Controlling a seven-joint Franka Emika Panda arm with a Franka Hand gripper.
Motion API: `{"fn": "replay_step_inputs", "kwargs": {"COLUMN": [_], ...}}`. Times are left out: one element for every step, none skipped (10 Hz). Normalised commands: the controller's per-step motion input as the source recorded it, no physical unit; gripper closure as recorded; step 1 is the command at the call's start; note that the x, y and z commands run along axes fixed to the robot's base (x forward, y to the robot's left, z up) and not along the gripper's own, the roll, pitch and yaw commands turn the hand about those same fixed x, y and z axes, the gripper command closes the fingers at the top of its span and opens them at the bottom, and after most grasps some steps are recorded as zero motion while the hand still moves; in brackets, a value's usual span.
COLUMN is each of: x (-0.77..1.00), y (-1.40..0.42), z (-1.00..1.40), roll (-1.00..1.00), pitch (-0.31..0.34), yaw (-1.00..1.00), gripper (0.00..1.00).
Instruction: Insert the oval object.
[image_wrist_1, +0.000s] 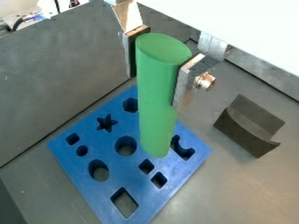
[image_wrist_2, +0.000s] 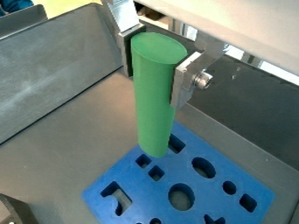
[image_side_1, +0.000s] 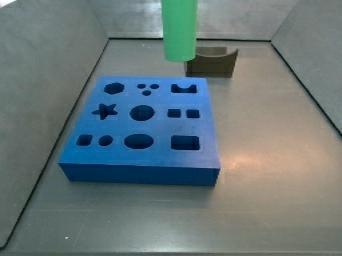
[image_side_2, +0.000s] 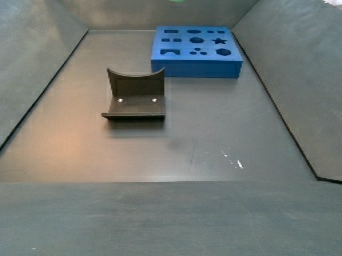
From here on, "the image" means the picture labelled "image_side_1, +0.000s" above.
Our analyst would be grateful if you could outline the green oval peg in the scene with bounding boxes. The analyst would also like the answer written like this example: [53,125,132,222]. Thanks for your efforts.
[161,0,198,62]

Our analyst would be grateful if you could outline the blue shape-sorting block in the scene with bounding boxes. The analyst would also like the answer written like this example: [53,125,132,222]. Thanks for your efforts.
[59,76,220,186]

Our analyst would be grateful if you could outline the dark curved cradle holder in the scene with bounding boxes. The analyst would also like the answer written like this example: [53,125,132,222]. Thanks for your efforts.
[184,47,239,78]

